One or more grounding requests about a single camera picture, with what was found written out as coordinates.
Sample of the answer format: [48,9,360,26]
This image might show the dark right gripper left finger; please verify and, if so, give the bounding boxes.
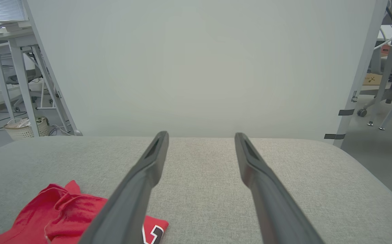
[77,130,169,244]

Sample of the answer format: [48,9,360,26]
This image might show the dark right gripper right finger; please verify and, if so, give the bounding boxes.
[234,132,326,244]

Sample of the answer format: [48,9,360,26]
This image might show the red white basketball jersey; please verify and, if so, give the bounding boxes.
[0,180,169,244]

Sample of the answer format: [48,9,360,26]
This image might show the white woven basket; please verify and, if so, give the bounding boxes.
[3,117,49,140]

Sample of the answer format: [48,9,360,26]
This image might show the white backdrop panel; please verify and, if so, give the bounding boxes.
[21,0,389,148]

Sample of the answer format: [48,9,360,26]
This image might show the cardboard box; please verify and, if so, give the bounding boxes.
[363,73,383,86]

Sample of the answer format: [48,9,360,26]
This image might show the grey white desk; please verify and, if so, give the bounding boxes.
[0,27,78,137]

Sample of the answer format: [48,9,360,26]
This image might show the white window blinds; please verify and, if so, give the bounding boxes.
[0,0,27,23]

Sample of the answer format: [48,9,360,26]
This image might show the grey metal table frame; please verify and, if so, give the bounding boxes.
[367,0,392,131]

